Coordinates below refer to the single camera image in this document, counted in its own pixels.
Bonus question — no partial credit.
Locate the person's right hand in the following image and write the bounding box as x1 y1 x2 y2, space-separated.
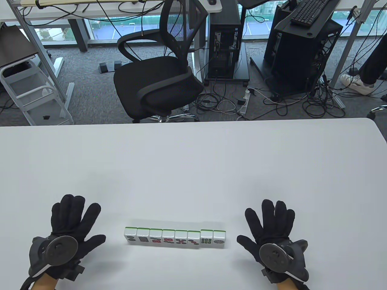
237 199 309 284

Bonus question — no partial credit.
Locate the person's left hand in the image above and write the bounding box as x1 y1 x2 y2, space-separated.
45 194 106 281

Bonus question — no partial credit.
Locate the green backed mahjong tile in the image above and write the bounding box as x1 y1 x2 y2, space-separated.
213 230 226 250

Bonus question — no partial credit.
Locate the group of green mahjong tiles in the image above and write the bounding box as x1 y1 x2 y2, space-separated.
124 227 214 250

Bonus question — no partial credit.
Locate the person's right forearm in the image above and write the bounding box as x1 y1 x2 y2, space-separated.
276 280 300 290

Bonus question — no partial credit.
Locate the person's left forearm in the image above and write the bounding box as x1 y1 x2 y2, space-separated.
30 273 58 290

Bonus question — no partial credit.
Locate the grey hand tracking controller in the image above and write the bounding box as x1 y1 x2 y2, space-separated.
28 236 79 277
259 239 310 283

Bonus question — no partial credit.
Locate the white step stool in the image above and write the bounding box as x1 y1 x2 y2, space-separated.
0 60 74 126

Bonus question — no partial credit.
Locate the white power strip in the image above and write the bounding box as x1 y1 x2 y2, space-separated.
237 88 253 114

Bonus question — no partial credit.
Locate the chrome chair base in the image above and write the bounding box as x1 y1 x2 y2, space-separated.
367 105 387 120

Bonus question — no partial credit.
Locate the black mesh office chair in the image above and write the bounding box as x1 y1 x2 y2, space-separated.
113 0 209 124

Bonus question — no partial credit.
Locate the open black computer case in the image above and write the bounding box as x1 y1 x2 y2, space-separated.
265 18 343 95

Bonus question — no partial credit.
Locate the dark grey flat panel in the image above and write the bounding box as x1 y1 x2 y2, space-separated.
0 25 39 67

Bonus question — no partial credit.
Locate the black office desk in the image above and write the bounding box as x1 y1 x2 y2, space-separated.
238 0 334 37

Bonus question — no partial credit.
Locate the black computer tower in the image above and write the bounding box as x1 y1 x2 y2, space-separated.
207 0 242 79

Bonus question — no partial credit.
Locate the black keyboard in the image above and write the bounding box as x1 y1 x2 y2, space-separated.
291 0 333 28

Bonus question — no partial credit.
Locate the tangle of floor cables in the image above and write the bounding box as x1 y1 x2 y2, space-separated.
193 76 346 120

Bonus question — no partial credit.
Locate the aluminium frame post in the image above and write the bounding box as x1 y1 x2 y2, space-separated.
329 0 373 110
11 0 75 111

